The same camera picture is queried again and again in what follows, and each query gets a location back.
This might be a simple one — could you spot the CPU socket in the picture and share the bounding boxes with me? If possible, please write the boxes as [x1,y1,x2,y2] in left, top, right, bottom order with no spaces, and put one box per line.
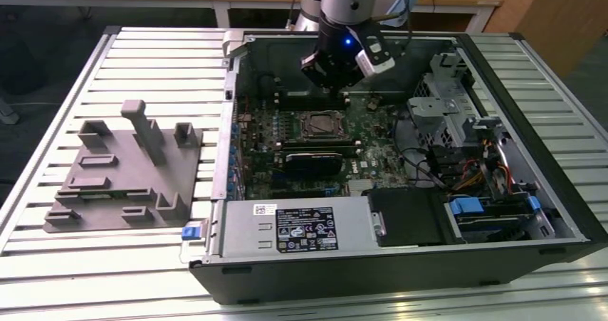
[293,109,352,140]

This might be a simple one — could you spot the metal drive cage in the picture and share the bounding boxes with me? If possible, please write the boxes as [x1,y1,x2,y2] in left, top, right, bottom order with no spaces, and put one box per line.
[406,52,481,148]

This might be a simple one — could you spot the black graphics card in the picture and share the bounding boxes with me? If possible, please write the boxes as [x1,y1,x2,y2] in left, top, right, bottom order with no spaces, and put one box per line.
[280,152,345,177]

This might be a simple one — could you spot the green motherboard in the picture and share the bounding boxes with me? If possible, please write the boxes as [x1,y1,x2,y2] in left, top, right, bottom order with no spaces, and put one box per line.
[234,85,414,201]

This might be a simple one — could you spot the silver chipset heatsink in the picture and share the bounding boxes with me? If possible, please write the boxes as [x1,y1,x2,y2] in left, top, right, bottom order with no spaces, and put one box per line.
[348,179,377,196]

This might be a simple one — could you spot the wooden cabinet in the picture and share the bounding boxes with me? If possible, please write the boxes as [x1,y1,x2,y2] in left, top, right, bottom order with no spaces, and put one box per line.
[484,0,608,82]

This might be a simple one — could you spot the black plastic cover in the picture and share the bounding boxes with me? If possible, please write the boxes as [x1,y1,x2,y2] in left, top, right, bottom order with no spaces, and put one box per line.
[365,188,466,248]

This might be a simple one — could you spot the hard disk in blue carrier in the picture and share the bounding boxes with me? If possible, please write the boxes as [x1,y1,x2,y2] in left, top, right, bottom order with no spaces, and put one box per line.
[445,195,533,243]

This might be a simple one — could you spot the grey parts rack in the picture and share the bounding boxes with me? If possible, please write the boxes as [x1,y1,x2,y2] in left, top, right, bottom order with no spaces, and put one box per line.
[41,99,205,233]

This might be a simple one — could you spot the grey power supply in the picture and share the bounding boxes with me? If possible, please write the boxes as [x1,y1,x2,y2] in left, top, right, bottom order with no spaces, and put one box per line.
[204,195,381,265]

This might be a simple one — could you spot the black PC case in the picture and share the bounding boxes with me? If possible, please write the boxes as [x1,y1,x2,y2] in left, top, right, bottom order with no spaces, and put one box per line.
[186,28,608,306]

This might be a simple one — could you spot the grey chair leg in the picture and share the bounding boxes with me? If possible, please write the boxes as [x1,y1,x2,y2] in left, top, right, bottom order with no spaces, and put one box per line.
[0,95,21,125]

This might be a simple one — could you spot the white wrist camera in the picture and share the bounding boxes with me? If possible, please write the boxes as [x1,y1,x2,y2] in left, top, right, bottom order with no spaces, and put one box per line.
[354,36,396,77]

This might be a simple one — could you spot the yellow power wires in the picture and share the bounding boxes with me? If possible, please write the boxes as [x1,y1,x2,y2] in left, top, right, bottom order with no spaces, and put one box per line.
[450,173,484,192]

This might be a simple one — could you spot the orange data cable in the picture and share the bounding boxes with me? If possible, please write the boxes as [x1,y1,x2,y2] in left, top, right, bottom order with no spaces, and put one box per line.
[500,146,518,196]

